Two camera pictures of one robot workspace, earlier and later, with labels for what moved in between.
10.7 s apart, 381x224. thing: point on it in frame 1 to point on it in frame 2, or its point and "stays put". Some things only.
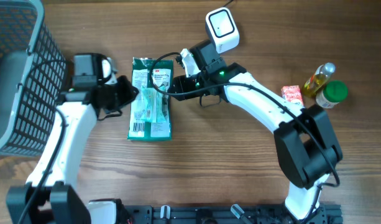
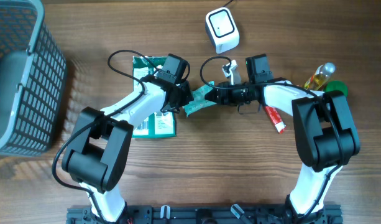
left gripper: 129,93 to 188,96
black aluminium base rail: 228,214 stays put
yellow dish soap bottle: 317,79 stays put
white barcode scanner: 222,29 stays put
